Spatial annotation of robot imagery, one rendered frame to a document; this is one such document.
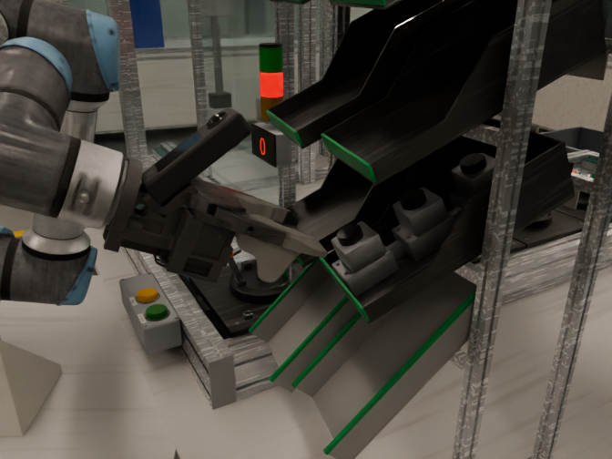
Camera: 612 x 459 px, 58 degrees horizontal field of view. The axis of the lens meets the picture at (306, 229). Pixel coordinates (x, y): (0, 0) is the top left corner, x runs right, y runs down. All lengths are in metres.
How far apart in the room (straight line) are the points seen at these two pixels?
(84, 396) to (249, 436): 0.32
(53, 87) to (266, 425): 0.63
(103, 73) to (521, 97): 0.64
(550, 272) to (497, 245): 0.82
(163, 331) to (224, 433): 0.23
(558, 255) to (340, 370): 0.76
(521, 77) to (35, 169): 0.43
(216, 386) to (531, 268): 0.77
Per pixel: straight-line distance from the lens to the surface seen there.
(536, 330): 1.28
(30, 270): 1.10
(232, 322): 1.01
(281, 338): 0.90
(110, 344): 1.21
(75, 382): 1.13
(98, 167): 0.51
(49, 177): 0.51
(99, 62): 0.94
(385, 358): 0.76
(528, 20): 0.56
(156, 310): 1.07
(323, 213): 0.81
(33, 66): 0.60
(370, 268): 0.64
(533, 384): 1.12
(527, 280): 1.37
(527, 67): 0.56
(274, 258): 0.55
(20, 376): 1.02
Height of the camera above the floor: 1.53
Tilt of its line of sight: 24 degrees down
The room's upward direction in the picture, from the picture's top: straight up
